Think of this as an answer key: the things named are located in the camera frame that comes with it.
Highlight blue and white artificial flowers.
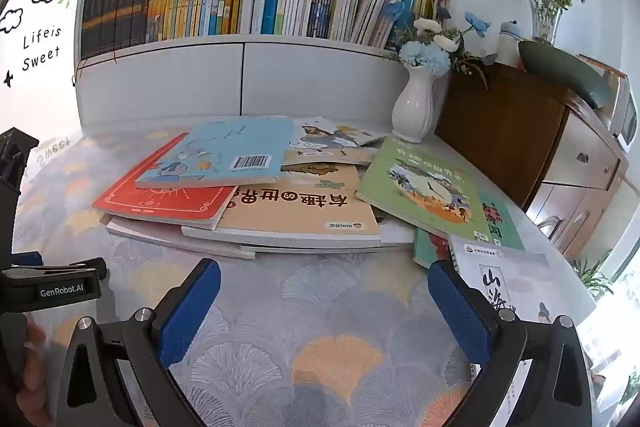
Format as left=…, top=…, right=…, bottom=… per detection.
left=382, top=0, right=498, bottom=90

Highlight black lettering wall sticker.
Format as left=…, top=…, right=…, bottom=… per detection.
left=21, top=24, right=63, bottom=72

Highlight teal green book with girl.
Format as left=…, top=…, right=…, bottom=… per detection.
left=412, top=191, right=526, bottom=269

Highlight white bottle with blue cap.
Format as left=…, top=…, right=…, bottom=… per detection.
left=497, top=21, right=523, bottom=68

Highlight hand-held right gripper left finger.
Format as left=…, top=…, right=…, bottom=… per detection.
left=50, top=258, right=223, bottom=427

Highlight green potted plant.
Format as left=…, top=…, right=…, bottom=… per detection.
left=570, top=252, right=618, bottom=303

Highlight person's left hand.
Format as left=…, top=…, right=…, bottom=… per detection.
left=15, top=322, right=57, bottom=427

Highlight light green book with bird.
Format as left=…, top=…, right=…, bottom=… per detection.
left=354, top=136, right=493, bottom=242

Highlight clear glass vase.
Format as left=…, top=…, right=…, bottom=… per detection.
left=529, top=0, right=563, bottom=45

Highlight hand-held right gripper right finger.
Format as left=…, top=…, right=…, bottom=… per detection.
left=427, top=259, right=601, bottom=427

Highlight white bookshelf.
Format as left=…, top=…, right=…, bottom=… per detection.
left=74, top=0, right=458, bottom=128

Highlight tan book with clock picture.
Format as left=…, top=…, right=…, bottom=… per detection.
left=181, top=163, right=382, bottom=251

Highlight beige picture book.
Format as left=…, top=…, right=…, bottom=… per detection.
left=281, top=147, right=379, bottom=168

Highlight light blue book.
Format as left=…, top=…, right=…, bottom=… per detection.
left=135, top=117, right=296, bottom=190

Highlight white cartoon picture book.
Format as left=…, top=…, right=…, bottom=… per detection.
left=291, top=116, right=390, bottom=150

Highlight red book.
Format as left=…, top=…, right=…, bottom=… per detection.
left=92, top=132, right=237, bottom=231

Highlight silver grey appliance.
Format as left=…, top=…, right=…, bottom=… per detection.
left=607, top=79, right=640, bottom=154

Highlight white book with robed girl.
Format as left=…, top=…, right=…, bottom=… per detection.
left=446, top=233, right=598, bottom=427

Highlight ginkgo leaf patterned tablecloth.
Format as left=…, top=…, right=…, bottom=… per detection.
left=12, top=124, right=598, bottom=427

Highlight brown wooden cabinet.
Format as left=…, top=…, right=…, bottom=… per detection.
left=435, top=59, right=631, bottom=260

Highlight row of black books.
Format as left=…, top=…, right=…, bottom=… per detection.
left=80, top=0, right=160, bottom=60

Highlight dark green oval object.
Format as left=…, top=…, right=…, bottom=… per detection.
left=517, top=39, right=613, bottom=110

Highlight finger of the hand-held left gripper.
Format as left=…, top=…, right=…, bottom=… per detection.
left=70, top=257, right=107, bottom=280

